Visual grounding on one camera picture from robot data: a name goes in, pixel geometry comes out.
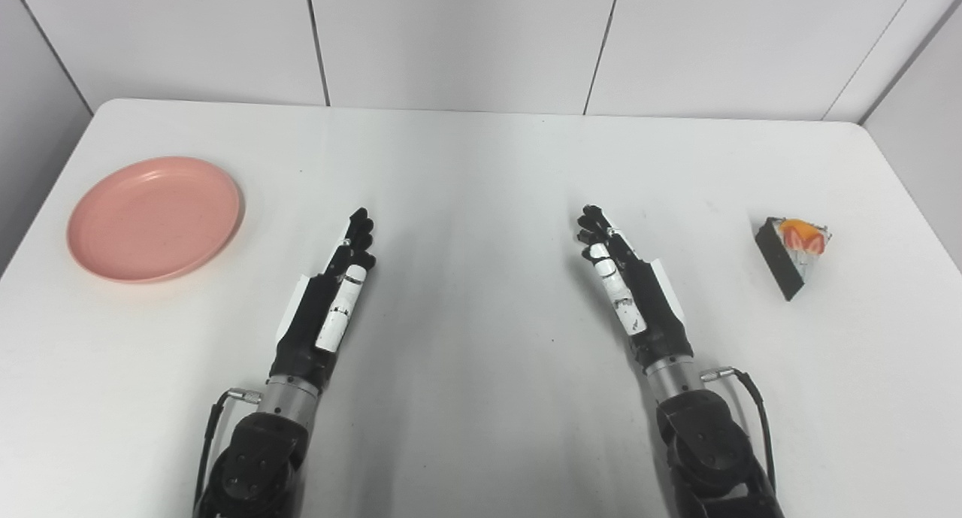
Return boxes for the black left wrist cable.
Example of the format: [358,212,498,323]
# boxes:
[192,387,262,513]

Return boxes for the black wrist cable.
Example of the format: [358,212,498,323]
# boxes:
[192,387,262,513]
[700,366,777,496]

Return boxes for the cake slice with fruit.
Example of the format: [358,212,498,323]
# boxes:
[755,217,833,302]

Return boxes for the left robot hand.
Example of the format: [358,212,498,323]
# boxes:
[269,208,377,391]

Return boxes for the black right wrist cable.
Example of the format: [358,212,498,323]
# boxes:
[700,366,777,496]

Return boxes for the pink round plate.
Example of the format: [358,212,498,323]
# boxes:
[66,156,246,284]

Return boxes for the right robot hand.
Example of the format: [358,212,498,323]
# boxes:
[576,204,694,370]

